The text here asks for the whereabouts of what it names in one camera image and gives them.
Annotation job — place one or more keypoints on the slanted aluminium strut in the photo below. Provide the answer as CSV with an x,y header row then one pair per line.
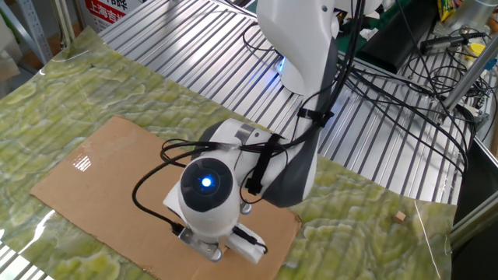
x,y
467,78

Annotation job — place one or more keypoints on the shiny metal cylinder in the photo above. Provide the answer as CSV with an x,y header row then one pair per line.
x,y
478,11

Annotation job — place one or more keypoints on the aluminium table frame corner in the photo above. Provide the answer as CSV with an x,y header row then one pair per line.
x,y
474,218

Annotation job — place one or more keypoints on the red white printed carton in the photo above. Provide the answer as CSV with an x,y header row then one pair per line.
x,y
105,11

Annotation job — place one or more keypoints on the brown cardboard sheet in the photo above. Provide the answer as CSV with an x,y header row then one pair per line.
x,y
109,175

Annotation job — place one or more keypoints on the pair of aluminium posts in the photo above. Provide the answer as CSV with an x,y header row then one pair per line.
x,y
64,23

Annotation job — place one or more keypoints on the tiny wooden block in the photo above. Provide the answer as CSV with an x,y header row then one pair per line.
x,y
400,217

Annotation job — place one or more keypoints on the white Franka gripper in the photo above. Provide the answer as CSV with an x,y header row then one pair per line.
x,y
243,253

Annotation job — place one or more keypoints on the yellow green snack bag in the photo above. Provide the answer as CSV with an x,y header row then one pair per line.
x,y
447,9

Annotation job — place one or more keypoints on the grey perforated shelf upright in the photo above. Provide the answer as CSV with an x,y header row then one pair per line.
x,y
33,27

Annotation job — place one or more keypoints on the small yellow item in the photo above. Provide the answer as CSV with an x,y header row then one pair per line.
x,y
478,48

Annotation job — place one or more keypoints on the black handheld tool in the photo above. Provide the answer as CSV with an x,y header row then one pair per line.
x,y
439,43

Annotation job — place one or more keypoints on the black box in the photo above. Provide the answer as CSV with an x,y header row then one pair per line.
x,y
393,46

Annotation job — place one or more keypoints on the green marble pattern mat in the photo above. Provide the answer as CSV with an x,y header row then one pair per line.
x,y
342,233

